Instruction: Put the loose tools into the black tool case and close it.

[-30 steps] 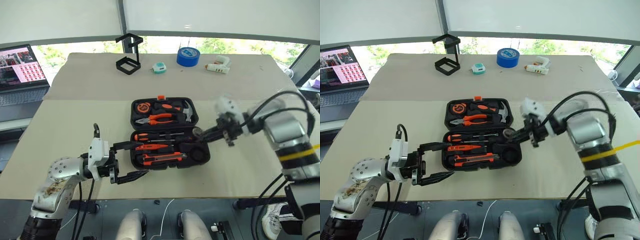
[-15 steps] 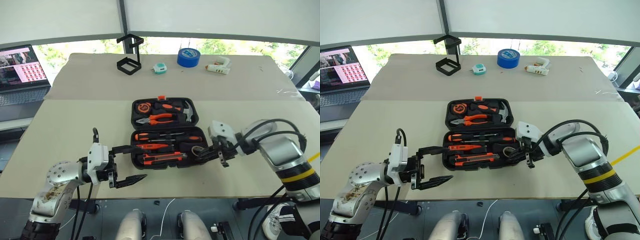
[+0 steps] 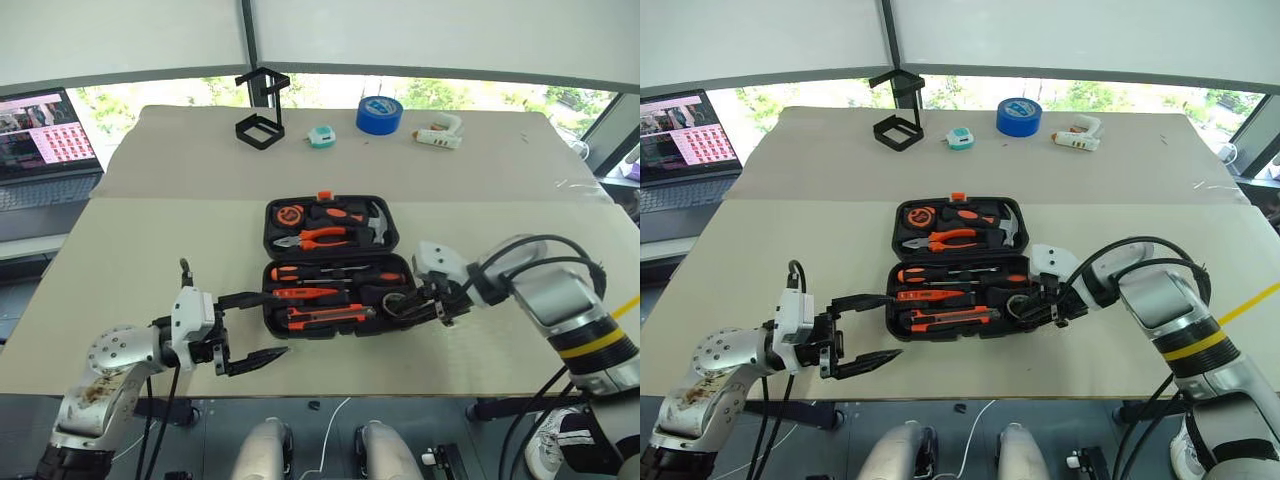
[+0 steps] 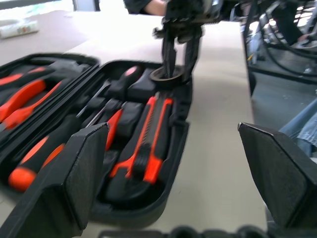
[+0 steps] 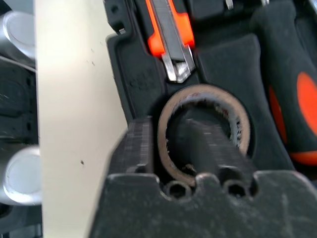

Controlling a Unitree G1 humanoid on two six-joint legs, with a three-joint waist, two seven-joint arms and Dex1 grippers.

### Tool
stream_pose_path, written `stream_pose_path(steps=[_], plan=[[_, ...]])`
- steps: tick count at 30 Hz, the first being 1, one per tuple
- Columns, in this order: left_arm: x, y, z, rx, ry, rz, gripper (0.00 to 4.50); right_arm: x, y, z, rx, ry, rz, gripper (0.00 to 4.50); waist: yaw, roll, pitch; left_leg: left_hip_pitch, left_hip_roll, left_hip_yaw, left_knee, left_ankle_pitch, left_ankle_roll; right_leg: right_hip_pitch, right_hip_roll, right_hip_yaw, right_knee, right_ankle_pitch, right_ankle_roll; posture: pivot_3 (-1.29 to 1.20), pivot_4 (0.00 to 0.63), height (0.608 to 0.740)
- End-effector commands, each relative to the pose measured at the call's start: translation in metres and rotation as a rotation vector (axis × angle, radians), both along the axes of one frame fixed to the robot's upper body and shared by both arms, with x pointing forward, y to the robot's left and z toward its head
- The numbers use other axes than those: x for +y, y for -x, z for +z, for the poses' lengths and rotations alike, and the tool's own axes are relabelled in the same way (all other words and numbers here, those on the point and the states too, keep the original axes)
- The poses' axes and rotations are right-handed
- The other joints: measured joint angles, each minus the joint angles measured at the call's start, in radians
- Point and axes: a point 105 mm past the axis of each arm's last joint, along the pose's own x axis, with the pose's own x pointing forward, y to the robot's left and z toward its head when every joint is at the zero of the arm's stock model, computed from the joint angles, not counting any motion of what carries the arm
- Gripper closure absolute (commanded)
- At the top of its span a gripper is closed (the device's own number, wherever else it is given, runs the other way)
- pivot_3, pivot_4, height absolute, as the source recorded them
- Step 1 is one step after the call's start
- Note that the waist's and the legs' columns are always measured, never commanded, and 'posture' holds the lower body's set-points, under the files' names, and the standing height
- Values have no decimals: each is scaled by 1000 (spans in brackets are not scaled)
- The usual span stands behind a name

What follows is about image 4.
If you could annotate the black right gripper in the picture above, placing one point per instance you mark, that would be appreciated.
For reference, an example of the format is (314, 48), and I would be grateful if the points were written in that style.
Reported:
(188, 15)

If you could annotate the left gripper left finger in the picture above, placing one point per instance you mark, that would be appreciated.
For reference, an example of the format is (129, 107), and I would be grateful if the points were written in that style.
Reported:
(57, 193)

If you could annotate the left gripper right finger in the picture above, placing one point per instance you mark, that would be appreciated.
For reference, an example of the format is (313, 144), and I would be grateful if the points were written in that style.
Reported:
(284, 178)

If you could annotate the black electrical tape roll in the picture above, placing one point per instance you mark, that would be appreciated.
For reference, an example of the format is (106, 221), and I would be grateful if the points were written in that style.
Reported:
(163, 83)

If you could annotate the orange black utility knife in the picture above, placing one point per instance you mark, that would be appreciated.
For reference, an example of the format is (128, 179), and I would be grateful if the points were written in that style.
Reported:
(151, 134)

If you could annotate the black tool case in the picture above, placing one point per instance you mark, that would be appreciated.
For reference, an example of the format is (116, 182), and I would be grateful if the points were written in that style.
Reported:
(178, 138)

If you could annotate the blue jeans leg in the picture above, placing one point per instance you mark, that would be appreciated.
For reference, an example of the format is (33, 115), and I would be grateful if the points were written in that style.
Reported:
(304, 124)

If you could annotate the black orange claw hammer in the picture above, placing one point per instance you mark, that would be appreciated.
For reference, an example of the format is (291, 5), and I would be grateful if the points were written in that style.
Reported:
(10, 78)

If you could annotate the white glue gun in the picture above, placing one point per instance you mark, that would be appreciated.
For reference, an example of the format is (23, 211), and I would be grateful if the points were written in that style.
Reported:
(17, 29)

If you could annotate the black table frame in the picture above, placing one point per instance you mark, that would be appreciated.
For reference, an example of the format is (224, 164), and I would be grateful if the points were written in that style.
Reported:
(249, 62)

